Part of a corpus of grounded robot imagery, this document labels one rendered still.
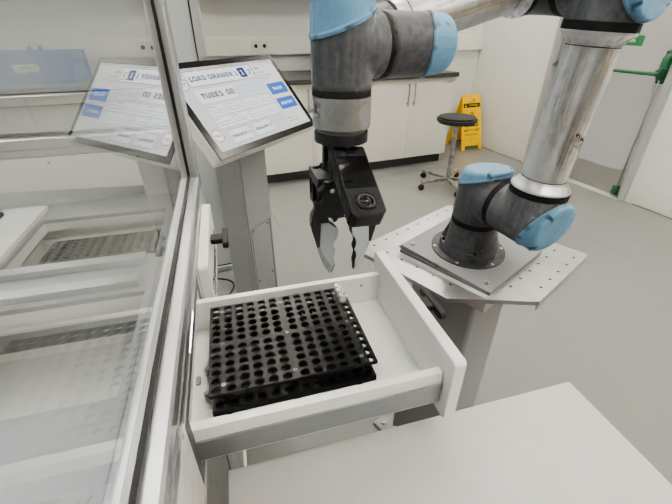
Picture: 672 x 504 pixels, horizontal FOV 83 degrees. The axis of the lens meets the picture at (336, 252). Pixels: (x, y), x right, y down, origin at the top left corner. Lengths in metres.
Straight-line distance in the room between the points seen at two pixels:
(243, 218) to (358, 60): 1.06
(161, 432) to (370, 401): 0.26
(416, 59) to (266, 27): 3.64
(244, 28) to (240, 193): 2.82
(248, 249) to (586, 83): 1.17
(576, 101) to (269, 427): 0.71
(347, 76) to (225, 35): 3.61
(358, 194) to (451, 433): 0.40
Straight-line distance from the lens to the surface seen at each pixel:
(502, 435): 0.68
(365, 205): 0.45
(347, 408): 0.52
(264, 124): 1.35
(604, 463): 0.72
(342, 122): 0.49
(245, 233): 1.49
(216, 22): 4.06
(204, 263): 0.71
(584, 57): 0.81
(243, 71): 1.46
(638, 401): 2.03
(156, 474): 0.37
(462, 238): 0.99
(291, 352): 0.55
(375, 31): 0.49
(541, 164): 0.84
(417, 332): 0.60
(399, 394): 0.54
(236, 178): 1.40
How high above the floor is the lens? 1.29
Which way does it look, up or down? 31 degrees down
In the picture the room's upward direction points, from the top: straight up
